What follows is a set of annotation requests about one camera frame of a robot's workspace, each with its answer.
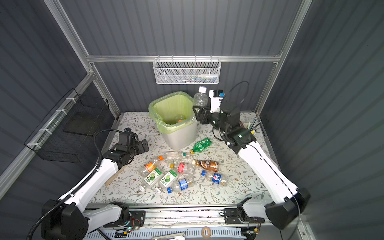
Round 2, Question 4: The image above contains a red label clear bottle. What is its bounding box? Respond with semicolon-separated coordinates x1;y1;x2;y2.
170;163;197;175

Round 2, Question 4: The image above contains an orange cap small bottle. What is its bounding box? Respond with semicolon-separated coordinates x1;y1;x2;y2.
139;156;164;177

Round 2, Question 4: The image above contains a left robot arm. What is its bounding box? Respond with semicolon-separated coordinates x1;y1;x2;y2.
26;128;149;240

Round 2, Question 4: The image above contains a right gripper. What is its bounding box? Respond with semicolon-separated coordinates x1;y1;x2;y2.
193;105;228;138

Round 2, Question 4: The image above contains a brown coffee bottle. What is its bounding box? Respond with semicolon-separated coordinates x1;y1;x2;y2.
192;160;219;172

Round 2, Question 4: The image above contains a colourful book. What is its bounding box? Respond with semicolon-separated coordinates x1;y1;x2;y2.
105;166;126;186

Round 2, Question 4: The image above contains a green label square bottle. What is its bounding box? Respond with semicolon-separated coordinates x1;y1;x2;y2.
155;170;179;194

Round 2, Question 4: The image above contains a white plastic waste bin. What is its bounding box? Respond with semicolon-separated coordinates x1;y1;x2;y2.
163;121;198;150

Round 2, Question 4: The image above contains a black wire wall basket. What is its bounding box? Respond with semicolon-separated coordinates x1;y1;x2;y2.
24;91;110;164

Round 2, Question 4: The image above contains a green plastic bottle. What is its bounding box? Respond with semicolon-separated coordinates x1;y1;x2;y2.
190;138;212;155

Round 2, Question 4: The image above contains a pepsi label bottle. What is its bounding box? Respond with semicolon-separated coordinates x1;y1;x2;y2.
201;170;228;186

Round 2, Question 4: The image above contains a clear square bottle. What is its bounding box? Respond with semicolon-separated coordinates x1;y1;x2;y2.
164;151;190;162

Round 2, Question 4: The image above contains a blue label clear bottle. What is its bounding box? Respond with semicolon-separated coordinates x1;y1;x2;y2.
166;178;194;194

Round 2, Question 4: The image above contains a white wire wall basket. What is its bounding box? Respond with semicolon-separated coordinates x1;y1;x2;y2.
153;59;222;85

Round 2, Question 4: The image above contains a tape roll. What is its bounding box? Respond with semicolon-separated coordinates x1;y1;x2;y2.
201;227;212;240

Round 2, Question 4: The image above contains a green bin liner bag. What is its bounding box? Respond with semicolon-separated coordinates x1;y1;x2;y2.
148;92;195;134

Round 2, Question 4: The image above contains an orange label clear bottle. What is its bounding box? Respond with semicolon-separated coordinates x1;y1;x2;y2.
175;115;186;123

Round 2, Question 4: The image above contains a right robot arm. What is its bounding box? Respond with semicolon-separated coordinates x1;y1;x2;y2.
193;101;311;230

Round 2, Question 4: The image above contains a white pen cup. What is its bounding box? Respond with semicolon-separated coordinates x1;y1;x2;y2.
244;120;260;134

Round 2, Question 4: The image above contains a white tube in basket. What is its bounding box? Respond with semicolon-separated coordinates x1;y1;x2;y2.
198;74;219;81

